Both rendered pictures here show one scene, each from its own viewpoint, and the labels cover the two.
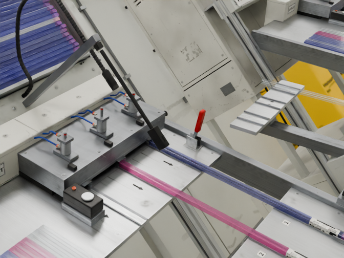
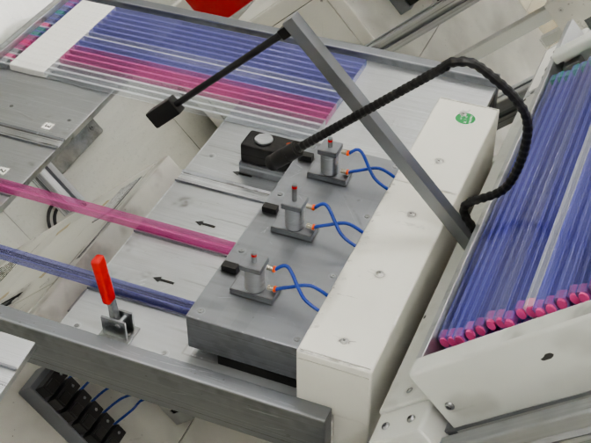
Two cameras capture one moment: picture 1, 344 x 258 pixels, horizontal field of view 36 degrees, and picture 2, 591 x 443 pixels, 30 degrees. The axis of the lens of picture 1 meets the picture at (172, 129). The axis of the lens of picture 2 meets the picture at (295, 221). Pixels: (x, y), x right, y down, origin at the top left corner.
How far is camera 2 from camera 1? 1.92 m
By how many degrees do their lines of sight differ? 106
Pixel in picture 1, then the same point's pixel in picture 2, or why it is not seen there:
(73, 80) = not seen: hidden behind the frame
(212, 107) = not seen: outside the picture
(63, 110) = (384, 232)
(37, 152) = (378, 170)
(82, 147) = (311, 196)
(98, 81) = (366, 333)
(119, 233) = (208, 156)
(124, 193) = (223, 209)
